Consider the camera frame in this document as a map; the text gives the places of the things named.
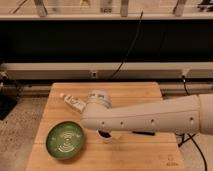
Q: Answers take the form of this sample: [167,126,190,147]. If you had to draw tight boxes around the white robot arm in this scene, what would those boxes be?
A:
[81,90,213,135]

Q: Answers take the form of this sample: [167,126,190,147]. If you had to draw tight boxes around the white tube bottle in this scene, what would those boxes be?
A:
[60,93,86,114]

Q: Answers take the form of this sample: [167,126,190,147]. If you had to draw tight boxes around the brown snack box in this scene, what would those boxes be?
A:
[132,131,155,136]

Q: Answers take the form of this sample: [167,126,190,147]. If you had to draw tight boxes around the black equipment at left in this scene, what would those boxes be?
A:
[0,71,21,121]

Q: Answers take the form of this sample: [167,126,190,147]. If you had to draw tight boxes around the white wall outlet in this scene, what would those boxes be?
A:
[91,71,98,79]

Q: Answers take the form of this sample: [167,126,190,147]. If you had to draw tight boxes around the black hanging cable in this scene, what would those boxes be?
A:
[108,10,145,80]

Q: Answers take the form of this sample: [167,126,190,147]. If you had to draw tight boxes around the black floor cables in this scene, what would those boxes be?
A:
[176,133,208,171]

